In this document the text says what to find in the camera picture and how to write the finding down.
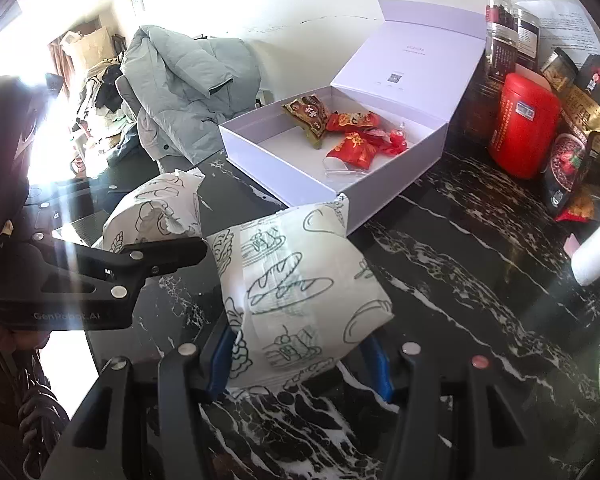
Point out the clear plastic holder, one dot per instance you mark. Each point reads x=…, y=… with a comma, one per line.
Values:
x=337, y=167

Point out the red fish ornament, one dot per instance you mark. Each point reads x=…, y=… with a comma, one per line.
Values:
x=397, y=137

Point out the red figure-print snack packet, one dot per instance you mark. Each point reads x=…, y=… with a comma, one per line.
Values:
x=352, y=120

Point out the black snack bag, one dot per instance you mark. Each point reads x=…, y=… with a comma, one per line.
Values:
x=580, y=125

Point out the white bread-print packet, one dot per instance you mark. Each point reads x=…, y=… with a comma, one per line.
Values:
x=150, y=210
x=300, y=285

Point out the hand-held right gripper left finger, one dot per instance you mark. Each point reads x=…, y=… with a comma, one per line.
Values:
x=220, y=365

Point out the clear jar with dark label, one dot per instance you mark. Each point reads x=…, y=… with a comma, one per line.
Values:
x=500, y=57
x=526, y=37

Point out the white paper roll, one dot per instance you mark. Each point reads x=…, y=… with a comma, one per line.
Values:
x=597, y=255

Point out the jar with yellow snacks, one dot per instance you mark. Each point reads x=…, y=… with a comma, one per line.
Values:
x=557, y=70

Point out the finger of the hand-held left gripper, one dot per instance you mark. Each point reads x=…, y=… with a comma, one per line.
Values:
x=75, y=225
x=170, y=257

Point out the red canister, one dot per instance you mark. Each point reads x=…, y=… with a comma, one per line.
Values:
x=522, y=130

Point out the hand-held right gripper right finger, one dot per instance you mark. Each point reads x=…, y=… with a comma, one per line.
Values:
x=380, y=365

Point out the pale green puffer jacket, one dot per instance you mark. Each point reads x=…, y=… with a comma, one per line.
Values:
x=190, y=90

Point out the lavender gift box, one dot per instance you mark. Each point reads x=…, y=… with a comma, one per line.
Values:
x=280, y=160

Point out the printed paper sheet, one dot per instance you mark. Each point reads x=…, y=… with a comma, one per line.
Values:
x=565, y=25

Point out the clear jar with red contents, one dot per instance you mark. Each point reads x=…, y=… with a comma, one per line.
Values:
x=500, y=12

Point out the small red snack packet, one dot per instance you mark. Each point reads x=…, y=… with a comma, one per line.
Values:
x=575, y=209

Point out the red gold snack packet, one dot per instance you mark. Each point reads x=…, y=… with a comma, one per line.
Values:
x=355, y=147

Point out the brown gold snack packet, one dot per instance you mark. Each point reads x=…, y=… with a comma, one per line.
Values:
x=307, y=115

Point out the pink card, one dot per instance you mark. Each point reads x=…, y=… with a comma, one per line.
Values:
x=572, y=244

